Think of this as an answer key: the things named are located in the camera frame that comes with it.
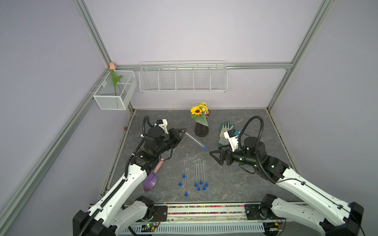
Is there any white mesh wall basket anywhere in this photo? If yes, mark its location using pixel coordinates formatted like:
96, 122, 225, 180
93, 70, 137, 111

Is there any pink artificial tulip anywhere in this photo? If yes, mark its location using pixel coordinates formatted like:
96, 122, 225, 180
109, 63, 123, 96

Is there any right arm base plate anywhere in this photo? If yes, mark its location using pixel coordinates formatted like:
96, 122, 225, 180
244, 204, 284, 220

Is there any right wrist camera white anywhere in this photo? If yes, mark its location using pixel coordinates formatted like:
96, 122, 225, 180
223, 129, 239, 152

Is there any white vented cable duct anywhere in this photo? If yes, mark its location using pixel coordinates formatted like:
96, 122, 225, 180
131, 222, 265, 236

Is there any green circuit board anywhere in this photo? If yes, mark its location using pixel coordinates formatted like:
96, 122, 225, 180
140, 224, 156, 233

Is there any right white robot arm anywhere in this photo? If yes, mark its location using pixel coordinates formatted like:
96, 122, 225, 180
209, 116, 364, 236

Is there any purple scoop pink handle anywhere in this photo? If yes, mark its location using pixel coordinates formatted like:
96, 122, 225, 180
143, 159, 164, 192

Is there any dark glass flower vase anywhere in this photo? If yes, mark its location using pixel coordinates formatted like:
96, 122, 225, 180
195, 123, 209, 137

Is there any green white work glove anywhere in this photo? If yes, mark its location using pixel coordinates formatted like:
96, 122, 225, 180
218, 122, 238, 151

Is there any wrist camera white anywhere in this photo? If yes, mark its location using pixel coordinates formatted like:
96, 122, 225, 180
156, 119, 168, 134
223, 129, 239, 152

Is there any yellow sunflower bouquet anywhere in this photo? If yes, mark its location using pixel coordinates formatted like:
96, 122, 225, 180
190, 102, 210, 127

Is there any white wire wall shelf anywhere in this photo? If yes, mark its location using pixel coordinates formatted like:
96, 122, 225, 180
139, 61, 228, 93

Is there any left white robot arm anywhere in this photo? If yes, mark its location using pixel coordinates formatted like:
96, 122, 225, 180
72, 116, 187, 236

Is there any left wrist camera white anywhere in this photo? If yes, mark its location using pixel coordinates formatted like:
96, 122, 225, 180
156, 119, 168, 134

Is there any clear test tube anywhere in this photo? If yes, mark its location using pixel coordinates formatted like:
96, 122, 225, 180
186, 132, 205, 148

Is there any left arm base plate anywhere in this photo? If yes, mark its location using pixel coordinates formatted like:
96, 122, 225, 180
138, 205, 168, 223

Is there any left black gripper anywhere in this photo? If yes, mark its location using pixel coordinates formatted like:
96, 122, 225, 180
155, 128, 186, 156

